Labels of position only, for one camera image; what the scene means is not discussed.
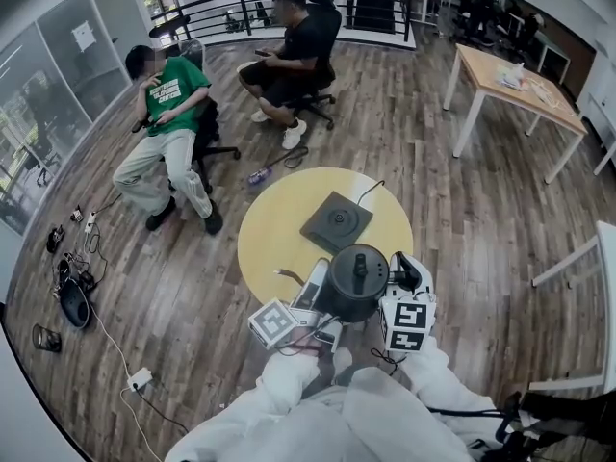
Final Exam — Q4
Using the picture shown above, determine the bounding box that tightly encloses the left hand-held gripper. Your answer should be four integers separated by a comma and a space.
247, 257, 346, 354

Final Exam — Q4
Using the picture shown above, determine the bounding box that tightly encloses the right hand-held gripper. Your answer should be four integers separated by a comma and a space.
378, 252, 437, 354

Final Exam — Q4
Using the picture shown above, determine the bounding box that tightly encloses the black electric kettle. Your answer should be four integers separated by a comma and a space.
272, 243, 392, 325

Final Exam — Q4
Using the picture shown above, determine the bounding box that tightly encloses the dark square kettle base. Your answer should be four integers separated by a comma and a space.
298, 190, 374, 254

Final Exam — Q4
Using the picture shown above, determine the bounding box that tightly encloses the person's right forearm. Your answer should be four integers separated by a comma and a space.
398, 337, 498, 435

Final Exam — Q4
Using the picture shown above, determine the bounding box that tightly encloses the person's left forearm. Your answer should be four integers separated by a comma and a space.
192, 351, 322, 454

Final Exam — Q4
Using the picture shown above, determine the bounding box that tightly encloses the yellow round table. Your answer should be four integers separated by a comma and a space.
237, 167, 415, 311

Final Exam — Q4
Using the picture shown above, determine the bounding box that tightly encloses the black office chair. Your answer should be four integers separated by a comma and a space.
283, 0, 344, 132
132, 40, 242, 195

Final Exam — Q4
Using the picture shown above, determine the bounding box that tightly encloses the white square power strip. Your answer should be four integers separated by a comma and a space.
127, 367, 153, 392

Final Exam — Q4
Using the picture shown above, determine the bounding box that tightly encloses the black equipment pack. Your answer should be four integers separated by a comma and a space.
500, 387, 616, 462

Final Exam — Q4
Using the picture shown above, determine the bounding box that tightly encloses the wooden top table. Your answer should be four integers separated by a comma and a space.
442, 43, 590, 185

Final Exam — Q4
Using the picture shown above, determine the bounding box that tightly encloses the black round pot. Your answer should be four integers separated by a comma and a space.
57, 276, 93, 331

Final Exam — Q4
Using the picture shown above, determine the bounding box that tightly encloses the white side table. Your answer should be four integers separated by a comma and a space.
577, 79, 616, 178

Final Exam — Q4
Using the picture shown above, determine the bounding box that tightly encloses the black mesh cup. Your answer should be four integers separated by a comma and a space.
32, 323, 64, 354

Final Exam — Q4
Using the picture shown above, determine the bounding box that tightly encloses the white paper sign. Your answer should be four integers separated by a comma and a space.
71, 20, 95, 53

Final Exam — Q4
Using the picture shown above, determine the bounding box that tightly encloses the black strap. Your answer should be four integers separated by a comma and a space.
267, 145, 310, 170

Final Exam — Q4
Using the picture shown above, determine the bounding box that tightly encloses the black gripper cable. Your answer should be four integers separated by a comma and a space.
370, 347, 507, 417

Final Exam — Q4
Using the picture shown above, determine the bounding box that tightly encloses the black floor cable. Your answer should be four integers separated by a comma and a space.
137, 386, 192, 435

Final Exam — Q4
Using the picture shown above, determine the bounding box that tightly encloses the white power cable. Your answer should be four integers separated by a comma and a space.
89, 305, 166, 462

